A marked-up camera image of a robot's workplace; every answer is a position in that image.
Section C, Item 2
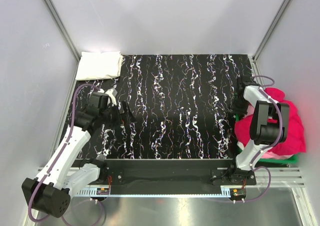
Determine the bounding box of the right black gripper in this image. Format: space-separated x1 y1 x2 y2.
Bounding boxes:
229 95 249 119

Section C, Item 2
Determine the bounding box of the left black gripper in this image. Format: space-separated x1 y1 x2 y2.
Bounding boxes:
100 100 137 130

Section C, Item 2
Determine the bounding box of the corner aluminium post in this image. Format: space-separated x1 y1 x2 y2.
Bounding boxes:
252 0 292 62
42 0 81 62

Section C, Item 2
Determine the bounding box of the right small circuit board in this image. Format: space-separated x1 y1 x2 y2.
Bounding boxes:
232 189 246 197

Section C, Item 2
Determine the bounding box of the left corner aluminium post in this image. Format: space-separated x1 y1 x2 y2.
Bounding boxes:
42 0 81 62

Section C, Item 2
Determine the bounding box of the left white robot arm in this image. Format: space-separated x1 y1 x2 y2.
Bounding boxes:
21 87 136 223

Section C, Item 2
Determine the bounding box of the small circuit board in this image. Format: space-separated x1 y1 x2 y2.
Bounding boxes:
96 188 110 195
232 189 246 197

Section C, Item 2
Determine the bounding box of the left small circuit board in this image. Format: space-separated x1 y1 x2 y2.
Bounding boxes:
96 188 110 195

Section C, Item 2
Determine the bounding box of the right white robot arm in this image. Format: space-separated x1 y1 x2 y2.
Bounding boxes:
227 76 290 185

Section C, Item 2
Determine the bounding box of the magenta t-shirt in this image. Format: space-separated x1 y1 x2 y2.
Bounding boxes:
234 87 307 156

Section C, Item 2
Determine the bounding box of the white Coca-Cola t-shirt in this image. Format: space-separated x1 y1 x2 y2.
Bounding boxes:
75 51 123 81

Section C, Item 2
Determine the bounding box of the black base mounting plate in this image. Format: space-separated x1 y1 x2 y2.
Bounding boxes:
78 158 258 196

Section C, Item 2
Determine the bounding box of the right corner aluminium post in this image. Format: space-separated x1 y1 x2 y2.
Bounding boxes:
252 0 292 62

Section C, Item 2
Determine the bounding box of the aluminium rail frame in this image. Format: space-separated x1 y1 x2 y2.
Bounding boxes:
32 167 307 199

